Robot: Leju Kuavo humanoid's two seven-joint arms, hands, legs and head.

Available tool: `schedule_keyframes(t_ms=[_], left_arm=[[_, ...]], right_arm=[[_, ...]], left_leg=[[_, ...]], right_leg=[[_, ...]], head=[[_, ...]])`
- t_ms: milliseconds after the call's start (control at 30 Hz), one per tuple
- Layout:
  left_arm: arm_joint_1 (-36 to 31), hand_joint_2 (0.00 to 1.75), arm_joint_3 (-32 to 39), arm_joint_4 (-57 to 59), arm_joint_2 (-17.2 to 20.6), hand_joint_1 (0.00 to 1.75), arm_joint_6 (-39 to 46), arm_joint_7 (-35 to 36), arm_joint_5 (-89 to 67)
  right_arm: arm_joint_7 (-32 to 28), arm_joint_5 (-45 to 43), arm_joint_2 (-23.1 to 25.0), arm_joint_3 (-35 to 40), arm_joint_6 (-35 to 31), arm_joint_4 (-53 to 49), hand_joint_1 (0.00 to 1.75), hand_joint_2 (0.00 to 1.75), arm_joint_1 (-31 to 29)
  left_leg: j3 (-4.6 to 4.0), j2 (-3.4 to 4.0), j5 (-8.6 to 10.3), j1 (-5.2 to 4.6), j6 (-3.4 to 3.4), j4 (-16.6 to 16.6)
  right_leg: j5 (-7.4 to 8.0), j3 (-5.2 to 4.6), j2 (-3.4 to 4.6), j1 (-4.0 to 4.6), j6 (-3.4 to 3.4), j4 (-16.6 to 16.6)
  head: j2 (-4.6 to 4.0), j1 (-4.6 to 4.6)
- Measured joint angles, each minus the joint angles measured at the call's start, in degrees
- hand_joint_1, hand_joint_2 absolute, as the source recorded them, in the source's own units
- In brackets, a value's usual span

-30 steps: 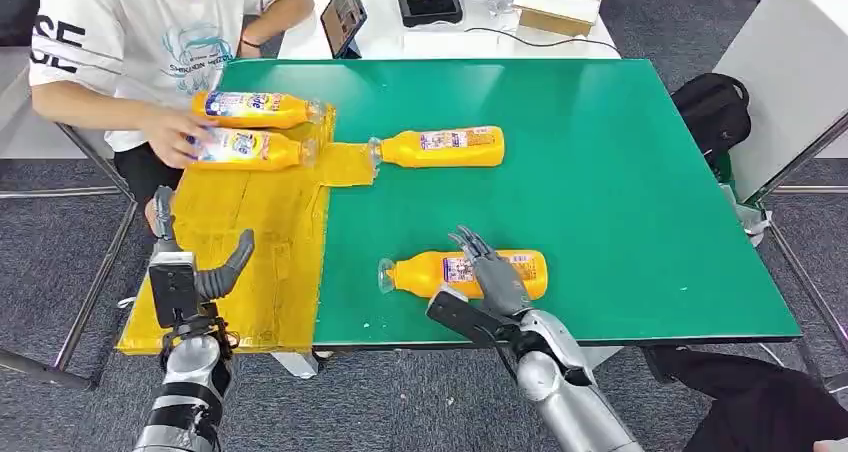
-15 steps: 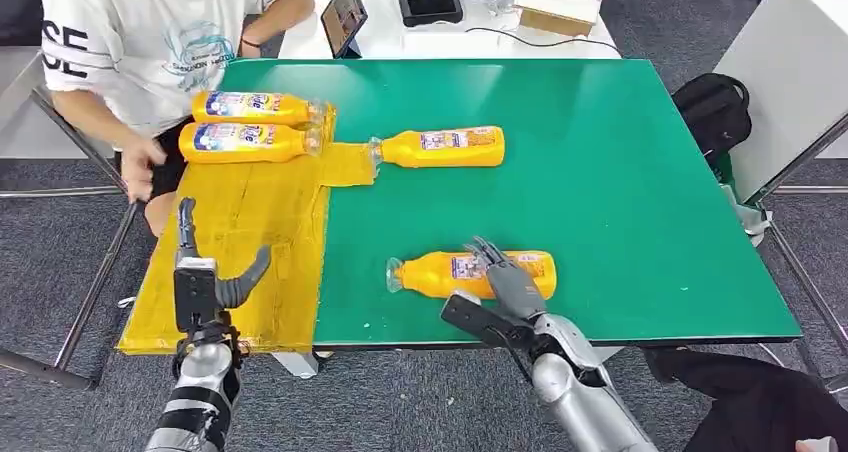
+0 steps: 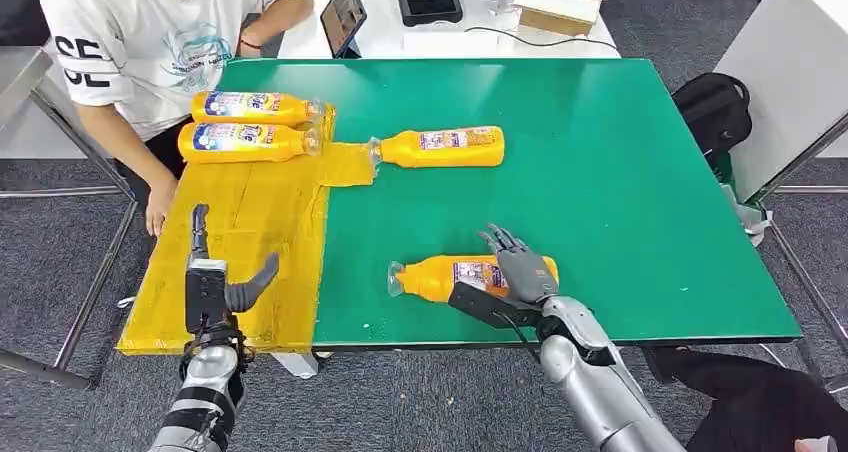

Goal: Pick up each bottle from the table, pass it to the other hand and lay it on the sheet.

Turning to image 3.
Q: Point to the orange drink bottle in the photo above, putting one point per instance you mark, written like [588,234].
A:
[252,114]
[450,156]
[245,152]
[430,280]

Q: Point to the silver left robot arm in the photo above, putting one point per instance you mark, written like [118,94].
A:
[205,389]

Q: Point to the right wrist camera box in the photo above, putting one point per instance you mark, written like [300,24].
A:
[484,303]

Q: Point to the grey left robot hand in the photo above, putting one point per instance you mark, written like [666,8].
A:
[248,293]

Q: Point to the yellow sheet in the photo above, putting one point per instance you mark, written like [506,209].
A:
[232,250]

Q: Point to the pale table with steel legs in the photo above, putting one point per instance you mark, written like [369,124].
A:
[788,71]

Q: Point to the person's right hand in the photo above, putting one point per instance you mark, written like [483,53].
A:
[161,207]

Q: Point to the black tablet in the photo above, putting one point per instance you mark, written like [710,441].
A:
[342,15]

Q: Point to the black backpack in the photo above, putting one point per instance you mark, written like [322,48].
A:
[711,112]

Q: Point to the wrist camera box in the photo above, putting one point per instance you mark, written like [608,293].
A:
[484,303]
[205,296]

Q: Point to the steel frame table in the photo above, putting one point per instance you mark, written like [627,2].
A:
[20,78]

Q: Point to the white desk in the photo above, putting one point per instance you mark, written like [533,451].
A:
[391,38]

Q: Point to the person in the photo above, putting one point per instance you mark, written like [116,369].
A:
[146,45]

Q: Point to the black cloth bundle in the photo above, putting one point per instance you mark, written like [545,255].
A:
[748,402]

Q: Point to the open cardboard box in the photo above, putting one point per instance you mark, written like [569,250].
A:
[562,4]

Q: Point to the black device with antennas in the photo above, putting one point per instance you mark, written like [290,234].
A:
[429,5]

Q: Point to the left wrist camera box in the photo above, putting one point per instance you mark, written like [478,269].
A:
[205,296]

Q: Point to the black bag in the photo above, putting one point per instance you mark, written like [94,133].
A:
[16,15]

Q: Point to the green table mat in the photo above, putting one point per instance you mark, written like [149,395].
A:
[596,190]

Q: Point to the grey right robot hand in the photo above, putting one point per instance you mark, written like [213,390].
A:
[526,277]

